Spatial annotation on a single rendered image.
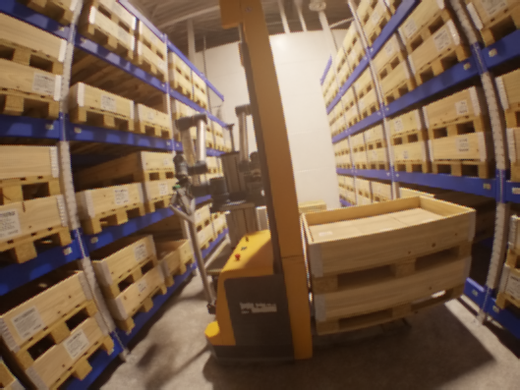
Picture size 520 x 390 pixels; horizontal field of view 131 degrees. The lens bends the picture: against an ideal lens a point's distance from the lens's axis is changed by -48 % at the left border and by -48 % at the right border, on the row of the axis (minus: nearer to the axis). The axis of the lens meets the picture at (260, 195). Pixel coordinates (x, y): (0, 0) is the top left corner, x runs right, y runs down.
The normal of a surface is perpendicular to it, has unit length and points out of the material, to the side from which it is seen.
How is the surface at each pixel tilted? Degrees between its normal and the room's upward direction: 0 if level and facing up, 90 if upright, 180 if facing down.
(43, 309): 90
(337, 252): 90
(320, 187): 90
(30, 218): 90
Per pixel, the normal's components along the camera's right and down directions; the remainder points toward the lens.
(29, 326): 0.98, -0.14
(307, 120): -0.11, 0.12
